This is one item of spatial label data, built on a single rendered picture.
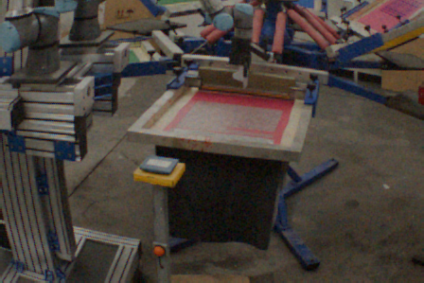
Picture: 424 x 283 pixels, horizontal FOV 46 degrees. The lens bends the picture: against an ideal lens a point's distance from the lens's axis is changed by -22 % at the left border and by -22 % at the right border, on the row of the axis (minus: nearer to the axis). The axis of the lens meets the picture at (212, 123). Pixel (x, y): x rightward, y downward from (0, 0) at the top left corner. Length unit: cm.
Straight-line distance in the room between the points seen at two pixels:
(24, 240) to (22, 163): 42
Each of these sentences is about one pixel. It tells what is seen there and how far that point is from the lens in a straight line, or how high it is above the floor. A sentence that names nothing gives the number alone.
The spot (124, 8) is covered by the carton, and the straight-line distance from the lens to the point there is 662.
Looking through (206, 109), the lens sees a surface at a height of 96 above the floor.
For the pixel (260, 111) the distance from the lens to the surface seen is 240.
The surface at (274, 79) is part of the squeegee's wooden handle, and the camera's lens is 251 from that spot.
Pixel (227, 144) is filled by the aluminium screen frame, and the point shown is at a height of 99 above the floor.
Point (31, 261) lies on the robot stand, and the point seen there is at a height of 29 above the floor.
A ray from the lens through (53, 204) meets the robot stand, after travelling 233.
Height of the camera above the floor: 174
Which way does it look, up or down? 20 degrees down
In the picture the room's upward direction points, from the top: 2 degrees clockwise
